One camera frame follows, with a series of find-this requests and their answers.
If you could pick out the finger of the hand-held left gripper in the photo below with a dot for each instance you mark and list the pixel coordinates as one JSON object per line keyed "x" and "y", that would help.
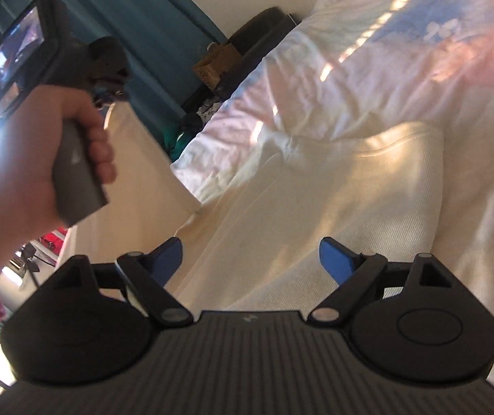
{"x": 106, "y": 94}

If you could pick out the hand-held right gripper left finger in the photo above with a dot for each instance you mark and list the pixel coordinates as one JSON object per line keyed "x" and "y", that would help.
{"x": 169, "y": 259}

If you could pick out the wide teal curtain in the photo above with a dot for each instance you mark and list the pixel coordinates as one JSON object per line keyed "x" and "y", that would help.
{"x": 151, "y": 4}

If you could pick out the brown cardboard box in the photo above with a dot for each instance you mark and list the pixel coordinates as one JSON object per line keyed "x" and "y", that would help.
{"x": 216, "y": 65}

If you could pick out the bed with pastel duvet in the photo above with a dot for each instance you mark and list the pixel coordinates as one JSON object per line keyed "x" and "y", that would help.
{"x": 402, "y": 52}

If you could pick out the person's left hand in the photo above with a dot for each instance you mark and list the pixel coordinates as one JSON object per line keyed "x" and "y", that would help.
{"x": 18, "y": 160}

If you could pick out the patterned white cloth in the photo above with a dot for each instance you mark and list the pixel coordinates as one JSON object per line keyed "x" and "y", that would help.
{"x": 210, "y": 107}

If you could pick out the green cloth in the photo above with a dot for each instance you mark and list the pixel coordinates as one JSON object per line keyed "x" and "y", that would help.
{"x": 182, "y": 138}

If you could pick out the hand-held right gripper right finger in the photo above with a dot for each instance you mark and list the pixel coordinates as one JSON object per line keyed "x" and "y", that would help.
{"x": 335, "y": 261}

